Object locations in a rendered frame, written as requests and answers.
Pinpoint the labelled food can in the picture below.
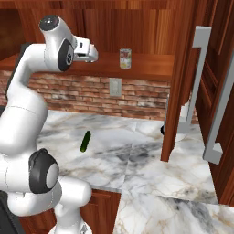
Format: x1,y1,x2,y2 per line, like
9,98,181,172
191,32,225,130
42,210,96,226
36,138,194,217
119,48,133,70

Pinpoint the wooden cabinet door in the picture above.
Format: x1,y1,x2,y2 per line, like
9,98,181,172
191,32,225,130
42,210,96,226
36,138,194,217
160,0,203,163
195,0,234,208

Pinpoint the open wooden wall cabinet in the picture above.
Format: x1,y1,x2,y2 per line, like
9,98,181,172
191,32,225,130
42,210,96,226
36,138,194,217
0,0,187,82

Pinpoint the grey bar door handle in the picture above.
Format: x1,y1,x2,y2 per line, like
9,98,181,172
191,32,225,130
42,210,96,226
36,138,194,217
182,26,212,134
202,50,234,165

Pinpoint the green cucumber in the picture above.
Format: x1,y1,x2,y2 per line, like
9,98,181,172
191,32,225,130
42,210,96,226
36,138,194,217
80,130,92,154

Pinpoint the grey wall outlet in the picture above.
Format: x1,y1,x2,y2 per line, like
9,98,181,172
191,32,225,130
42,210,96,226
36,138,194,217
109,77,122,98

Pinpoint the wooden base cabinet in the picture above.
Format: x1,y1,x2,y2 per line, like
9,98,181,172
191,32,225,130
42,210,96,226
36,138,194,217
17,187,122,234

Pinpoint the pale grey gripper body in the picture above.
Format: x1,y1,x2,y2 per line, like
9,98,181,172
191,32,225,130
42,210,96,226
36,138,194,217
73,44,100,64

